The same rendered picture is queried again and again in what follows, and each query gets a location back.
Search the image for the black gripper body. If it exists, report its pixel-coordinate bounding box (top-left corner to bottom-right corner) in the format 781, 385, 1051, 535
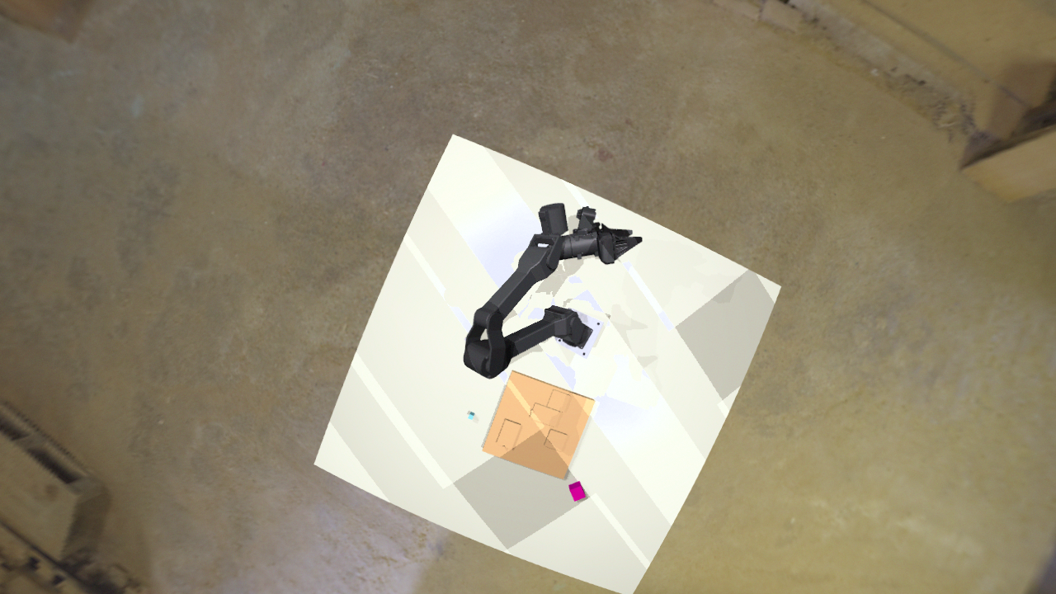
569, 222, 615, 265

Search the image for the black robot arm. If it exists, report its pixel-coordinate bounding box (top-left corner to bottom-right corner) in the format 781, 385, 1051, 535
463, 203, 596, 380

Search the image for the tan puzzle board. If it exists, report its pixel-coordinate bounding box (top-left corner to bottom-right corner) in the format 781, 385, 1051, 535
482, 370, 595, 479

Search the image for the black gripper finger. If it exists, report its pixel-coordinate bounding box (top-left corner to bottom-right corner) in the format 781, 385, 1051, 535
601, 223, 633, 237
610, 231, 643, 261

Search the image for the magenta cube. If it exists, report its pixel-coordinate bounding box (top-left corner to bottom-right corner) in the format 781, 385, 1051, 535
568, 481, 586, 501

